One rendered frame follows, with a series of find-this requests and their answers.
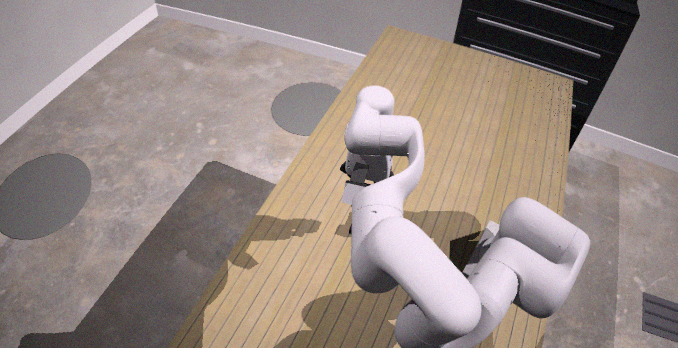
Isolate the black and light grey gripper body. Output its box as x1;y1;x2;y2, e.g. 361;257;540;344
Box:
345;151;393;182

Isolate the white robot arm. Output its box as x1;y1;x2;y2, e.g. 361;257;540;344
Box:
342;86;590;348

